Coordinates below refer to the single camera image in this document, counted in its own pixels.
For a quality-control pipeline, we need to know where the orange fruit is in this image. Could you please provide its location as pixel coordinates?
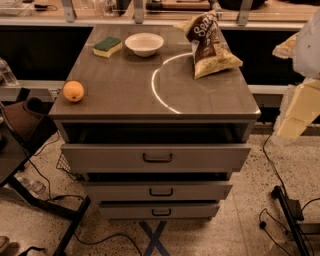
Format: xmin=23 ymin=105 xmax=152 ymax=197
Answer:
xmin=62 ymin=81 xmax=84 ymax=103

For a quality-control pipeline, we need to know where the plastic bottle on floor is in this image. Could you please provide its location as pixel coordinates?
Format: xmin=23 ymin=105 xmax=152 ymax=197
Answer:
xmin=17 ymin=176 xmax=46 ymax=196

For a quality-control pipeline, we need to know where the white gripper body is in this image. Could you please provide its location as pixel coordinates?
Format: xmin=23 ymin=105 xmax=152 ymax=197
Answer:
xmin=293 ymin=9 xmax=320 ymax=79

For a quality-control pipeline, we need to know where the brown chip bag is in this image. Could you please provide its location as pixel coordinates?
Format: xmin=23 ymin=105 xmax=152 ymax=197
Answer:
xmin=176 ymin=10 xmax=243 ymax=79

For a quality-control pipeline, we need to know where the brown chair seat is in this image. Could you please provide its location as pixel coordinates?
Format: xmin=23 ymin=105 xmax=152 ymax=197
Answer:
xmin=2 ymin=97 xmax=46 ymax=144

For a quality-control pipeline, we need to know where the black floor cable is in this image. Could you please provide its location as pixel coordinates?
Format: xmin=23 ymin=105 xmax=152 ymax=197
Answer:
xmin=73 ymin=229 xmax=144 ymax=256

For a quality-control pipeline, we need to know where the clear plastic bottle on shelf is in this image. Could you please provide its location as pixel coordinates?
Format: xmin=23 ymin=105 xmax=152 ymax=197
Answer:
xmin=0 ymin=58 xmax=19 ymax=86

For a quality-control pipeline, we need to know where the black stand with cables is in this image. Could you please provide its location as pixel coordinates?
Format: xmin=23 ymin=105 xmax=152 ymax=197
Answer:
xmin=258 ymin=133 xmax=320 ymax=256

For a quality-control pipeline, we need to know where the top drawer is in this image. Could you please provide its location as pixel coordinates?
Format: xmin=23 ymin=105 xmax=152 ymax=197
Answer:
xmin=62 ymin=144 xmax=251 ymax=173

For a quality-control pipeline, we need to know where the green yellow sponge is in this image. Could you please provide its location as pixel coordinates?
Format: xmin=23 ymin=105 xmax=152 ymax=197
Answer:
xmin=93 ymin=37 xmax=122 ymax=58

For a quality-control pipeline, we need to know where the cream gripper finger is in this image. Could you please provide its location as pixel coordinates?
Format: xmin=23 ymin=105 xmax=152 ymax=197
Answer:
xmin=272 ymin=33 xmax=297 ymax=59
xmin=271 ymin=79 xmax=320 ymax=144

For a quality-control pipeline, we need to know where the drawer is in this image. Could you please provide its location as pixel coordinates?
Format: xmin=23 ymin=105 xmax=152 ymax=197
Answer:
xmin=99 ymin=203 xmax=219 ymax=220
xmin=83 ymin=181 xmax=232 ymax=202
xmin=62 ymin=144 xmax=251 ymax=173

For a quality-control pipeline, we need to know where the black side table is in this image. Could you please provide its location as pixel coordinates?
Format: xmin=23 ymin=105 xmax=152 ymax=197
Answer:
xmin=0 ymin=122 xmax=91 ymax=256

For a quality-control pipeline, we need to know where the white bowl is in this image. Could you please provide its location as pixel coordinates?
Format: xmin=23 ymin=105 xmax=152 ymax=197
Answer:
xmin=125 ymin=33 xmax=164 ymax=57

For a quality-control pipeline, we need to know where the grey drawer cabinet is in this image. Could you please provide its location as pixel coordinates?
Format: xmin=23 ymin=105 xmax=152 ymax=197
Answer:
xmin=50 ymin=26 xmax=260 ymax=210

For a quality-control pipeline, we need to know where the bottom drawer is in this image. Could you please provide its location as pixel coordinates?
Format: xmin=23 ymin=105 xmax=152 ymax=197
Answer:
xmin=99 ymin=203 xmax=219 ymax=220

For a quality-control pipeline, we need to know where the middle drawer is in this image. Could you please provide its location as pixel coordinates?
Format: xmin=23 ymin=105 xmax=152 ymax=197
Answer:
xmin=83 ymin=181 xmax=232 ymax=202

